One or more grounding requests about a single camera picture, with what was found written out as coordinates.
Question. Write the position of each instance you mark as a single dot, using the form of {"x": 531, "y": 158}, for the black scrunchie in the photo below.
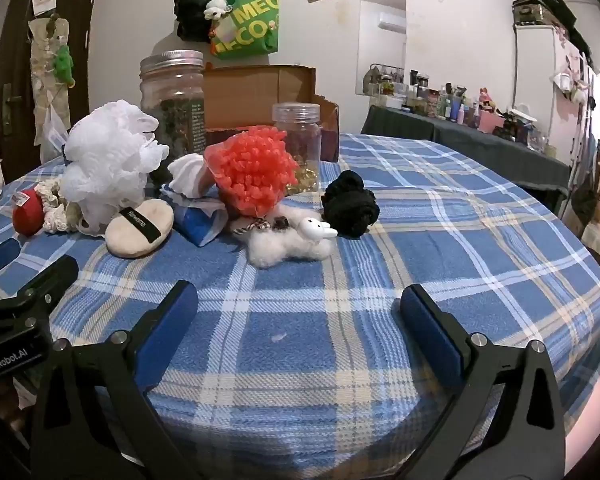
{"x": 350, "y": 205}

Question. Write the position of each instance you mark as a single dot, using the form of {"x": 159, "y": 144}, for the dark case on cabinet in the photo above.
{"x": 530, "y": 10}

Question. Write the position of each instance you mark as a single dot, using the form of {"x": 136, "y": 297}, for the blue tissue packet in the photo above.
{"x": 195, "y": 225}

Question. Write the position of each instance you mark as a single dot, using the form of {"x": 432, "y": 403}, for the cream crochet scrunchie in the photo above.
{"x": 55, "y": 215}

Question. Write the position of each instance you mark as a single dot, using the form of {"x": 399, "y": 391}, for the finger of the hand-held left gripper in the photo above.
{"x": 55, "y": 272}
{"x": 0, "y": 258}

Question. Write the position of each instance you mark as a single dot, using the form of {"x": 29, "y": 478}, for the black hanging bag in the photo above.
{"x": 192, "y": 15}

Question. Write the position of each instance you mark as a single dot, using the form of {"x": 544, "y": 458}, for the white cabinet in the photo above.
{"x": 535, "y": 70}

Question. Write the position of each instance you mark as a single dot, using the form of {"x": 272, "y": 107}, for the white plush sheep toy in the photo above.
{"x": 280, "y": 247}

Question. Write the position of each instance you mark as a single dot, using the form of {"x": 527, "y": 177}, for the white mesh bath pouf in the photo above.
{"x": 110, "y": 160}

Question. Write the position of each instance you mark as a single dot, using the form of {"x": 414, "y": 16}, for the green tote bag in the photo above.
{"x": 250, "y": 25}

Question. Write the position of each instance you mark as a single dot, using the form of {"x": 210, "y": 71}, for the dark hanging clothes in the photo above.
{"x": 570, "y": 15}

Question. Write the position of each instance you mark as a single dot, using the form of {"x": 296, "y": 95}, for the blue plaid blanket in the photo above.
{"x": 330, "y": 360}

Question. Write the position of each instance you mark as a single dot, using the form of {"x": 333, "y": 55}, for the red knit ball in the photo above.
{"x": 27, "y": 215}

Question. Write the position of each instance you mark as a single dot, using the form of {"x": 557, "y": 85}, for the dark brown door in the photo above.
{"x": 85, "y": 60}

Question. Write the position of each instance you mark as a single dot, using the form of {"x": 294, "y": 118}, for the hanging paper door organiser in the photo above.
{"x": 42, "y": 90}

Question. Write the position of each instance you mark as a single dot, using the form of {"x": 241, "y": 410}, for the beige powder puff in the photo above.
{"x": 135, "y": 237}

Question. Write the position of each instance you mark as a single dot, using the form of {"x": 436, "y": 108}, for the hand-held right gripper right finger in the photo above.
{"x": 425, "y": 330}

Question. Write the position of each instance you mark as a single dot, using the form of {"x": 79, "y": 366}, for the small clear plastic jar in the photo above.
{"x": 300, "y": 135}

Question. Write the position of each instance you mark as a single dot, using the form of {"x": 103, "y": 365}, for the green plush toy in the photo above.
{"x": 62, "y": 62}

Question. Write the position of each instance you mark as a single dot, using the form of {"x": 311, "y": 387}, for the cardboard box red inside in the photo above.
{"x": 260, "y": 95}

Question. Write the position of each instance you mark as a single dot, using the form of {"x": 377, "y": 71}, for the row of cosmetics bottles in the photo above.
{"x": 450, "y": 105}

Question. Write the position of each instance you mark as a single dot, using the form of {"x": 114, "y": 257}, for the wall mirror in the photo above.
{"x": 380, "y": 55}

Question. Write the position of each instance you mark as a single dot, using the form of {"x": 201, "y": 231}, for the small white plush charm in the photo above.
{"x": 216, "y": 9}

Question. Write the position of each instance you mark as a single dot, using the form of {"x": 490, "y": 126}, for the dresser with dark cloth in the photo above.
{"x": 480, "y": 142}

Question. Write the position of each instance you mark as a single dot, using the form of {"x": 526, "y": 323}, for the red foam fruit net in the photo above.
{"x": 255, "y": 170}

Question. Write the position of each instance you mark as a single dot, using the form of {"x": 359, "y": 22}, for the large glass jar metal lid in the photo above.
{"x": 172, "y": 100}

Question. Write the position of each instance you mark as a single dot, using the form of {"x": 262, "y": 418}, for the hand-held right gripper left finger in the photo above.
{"x": 167, "y": 320}

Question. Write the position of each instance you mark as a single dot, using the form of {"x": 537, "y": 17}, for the white tissue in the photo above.
{"x": 187, "y": 175}

